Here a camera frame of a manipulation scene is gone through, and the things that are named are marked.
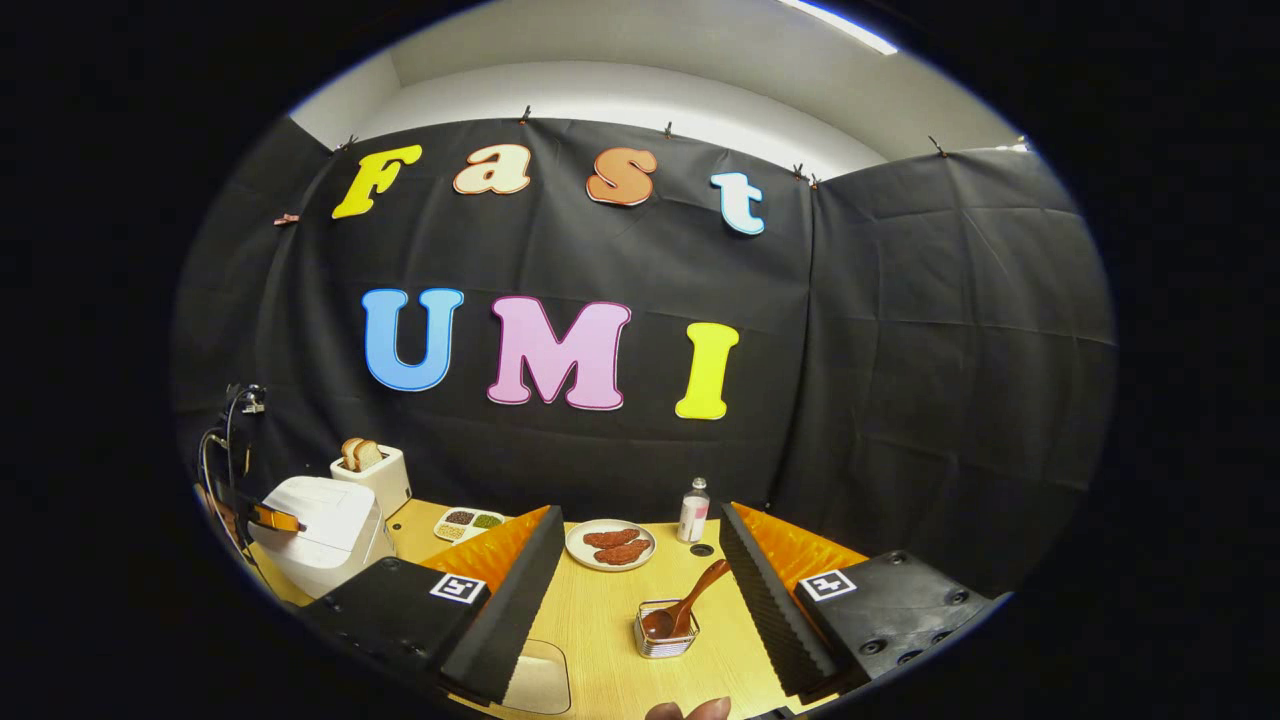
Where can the white toaster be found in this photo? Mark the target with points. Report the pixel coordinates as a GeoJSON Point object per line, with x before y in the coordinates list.
{"type": "Point", "coordinates": [385, 485]}

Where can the white round plate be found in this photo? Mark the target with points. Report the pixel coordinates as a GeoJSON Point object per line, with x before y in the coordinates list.
{"type": "Point", "coordinates": [580, 555]}

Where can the brown wooden spoon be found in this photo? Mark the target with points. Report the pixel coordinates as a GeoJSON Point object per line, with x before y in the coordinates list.
{"type": "Point", "coordinates": [690, 605]}

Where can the black backdrop cloth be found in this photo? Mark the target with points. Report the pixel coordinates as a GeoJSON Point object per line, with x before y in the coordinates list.
{"type": "Point", "coordinates": [880, 350]}

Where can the white rice cooker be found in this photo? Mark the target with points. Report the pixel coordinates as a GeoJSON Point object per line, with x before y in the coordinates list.
{"type": "Point", "coordinates": [330, 520]}

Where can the small clear bottle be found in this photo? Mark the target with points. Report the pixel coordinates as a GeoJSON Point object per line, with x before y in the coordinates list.
{"type": "Point", "coordinates": [693, 515]}

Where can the toast bread slice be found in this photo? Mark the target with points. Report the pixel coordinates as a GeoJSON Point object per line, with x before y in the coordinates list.
{"type": "Point", "coordinates": [368, 455]}
{"type": "Point", "coordinates": [350, 455]}

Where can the white divided bean dish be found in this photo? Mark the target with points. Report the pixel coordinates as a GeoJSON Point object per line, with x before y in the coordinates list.
{"type": "Point", "coordinates": [470, 528]}

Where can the red sausage piece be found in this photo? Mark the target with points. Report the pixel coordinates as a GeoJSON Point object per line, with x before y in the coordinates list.
{"type": "Point", "coordinates": [622, 553]}
{"type": "Point", "coordinates": [610, 538]}

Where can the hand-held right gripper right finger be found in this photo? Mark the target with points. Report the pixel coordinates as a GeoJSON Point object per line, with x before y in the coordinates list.
{"type": "Point", "coordinates": [770, 610]}

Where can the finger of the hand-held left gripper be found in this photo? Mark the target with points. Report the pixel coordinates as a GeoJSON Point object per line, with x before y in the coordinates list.
{"type": "Point", "coordinates": [265, 517]}

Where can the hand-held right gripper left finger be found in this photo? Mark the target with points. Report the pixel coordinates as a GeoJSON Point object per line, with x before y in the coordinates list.
{"type": "Point", "coordinates": [515, 610]}

